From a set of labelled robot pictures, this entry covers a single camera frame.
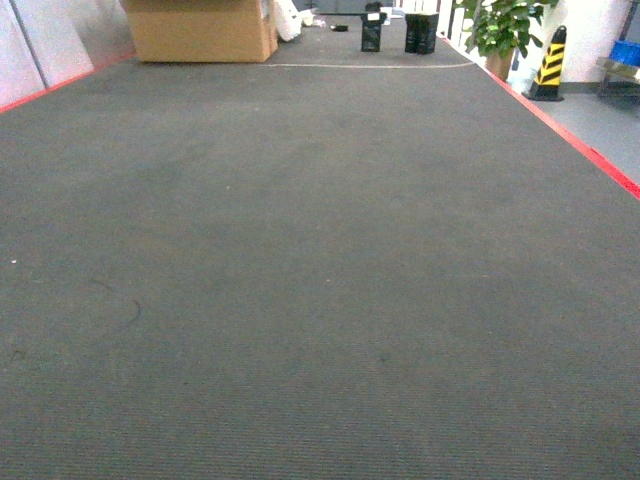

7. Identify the black crate right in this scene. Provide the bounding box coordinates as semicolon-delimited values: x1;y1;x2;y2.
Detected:
404;13;439;55

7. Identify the steel shelf rack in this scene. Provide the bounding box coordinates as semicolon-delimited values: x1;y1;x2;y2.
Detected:
596;40;639;97

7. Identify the white foam packaging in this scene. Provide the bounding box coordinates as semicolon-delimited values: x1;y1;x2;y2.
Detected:
273;0;314;42

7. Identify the yellow black traffic cone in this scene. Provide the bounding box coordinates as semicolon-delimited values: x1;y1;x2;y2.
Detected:
523;25;567;102

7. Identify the black crate left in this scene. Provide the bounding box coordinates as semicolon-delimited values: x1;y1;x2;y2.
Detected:
360;1;387;53

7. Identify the black crate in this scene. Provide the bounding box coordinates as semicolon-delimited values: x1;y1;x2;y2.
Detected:
404;13;439;55
360;1;387;53

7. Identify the red metal table frame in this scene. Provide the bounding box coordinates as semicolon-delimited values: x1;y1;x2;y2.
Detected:
1;52;639;199

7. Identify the green potted plant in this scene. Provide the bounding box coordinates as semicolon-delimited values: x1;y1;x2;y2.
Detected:
453;0;559;82

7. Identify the large cardboard box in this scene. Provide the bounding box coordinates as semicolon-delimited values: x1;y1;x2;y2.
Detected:
122;0;278;63

